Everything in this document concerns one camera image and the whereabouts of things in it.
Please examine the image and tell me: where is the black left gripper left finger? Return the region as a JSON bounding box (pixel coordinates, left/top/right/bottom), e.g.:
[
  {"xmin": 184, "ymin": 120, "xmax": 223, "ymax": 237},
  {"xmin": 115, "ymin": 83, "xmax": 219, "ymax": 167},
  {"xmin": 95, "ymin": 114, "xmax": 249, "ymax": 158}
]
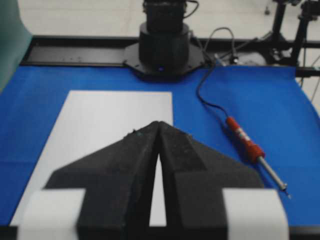
[{"xmin": 45, "ymin": 121, "xmax": 159, "ymax": 240}]

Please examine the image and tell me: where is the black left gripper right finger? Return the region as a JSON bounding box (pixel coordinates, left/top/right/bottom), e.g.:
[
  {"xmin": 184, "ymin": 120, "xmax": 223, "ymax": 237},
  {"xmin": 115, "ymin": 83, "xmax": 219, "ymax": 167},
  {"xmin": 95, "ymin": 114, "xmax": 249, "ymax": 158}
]
[{"xmin": 158, "ymin": 121, "xmax": 264, "ymax": 240}]

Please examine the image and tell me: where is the red soldering iron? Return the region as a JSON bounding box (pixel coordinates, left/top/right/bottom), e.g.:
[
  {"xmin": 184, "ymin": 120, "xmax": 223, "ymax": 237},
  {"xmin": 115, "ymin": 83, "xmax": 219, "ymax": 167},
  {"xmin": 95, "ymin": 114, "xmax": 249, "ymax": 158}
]
[{"xmin": 225, "ymin": 116, "xmax": 292, "ymax": 199}]

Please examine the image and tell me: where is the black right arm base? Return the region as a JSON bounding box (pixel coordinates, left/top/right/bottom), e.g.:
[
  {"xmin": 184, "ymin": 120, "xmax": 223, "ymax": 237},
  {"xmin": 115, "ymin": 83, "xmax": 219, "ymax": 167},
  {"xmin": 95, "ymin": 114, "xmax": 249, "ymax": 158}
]
[{"xmin": 123, "ymin": 0, "xmax": 206, "ymax": 80}]

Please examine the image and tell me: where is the white foam board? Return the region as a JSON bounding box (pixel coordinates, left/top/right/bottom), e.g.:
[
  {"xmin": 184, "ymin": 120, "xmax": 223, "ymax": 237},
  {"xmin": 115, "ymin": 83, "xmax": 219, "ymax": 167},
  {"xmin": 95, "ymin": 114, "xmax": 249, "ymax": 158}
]
[{"xmin": 10, "ymin": 90, "xmax": 173, "ymax": 226}]

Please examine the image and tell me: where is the blue table cloth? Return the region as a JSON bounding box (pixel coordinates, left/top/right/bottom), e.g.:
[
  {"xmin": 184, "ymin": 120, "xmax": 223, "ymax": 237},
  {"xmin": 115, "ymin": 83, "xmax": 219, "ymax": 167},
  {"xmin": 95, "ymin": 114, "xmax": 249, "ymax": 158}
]
[{"xmin": 0, "ymin": 66, "xmax": 320, "ymax": 226}]

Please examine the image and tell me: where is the black soldering iron cable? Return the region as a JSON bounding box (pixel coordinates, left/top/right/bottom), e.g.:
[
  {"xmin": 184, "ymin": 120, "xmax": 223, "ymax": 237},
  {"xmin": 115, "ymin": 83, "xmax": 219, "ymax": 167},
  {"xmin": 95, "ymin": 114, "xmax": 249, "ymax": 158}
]
[{"xmin": 196, "ymin": 27, "xmax": 237, "ymax": 120}]

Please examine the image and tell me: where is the black table rail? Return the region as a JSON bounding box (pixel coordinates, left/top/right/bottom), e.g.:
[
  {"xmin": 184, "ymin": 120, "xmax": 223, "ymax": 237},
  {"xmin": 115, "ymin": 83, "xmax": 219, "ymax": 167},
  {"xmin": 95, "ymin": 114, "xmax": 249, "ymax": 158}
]
[{"xmin": 19, "ymin": 35, "xmax": 138, "ymax": 67}]

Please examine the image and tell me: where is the black camera stand frame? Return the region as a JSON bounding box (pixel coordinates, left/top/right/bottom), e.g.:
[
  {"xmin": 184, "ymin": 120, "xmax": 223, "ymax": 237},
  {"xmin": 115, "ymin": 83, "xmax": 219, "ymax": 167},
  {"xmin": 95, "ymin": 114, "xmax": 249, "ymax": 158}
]
[{"xmin": 259, "ymin": 0, "xmax": 320, "ymax": 78}]

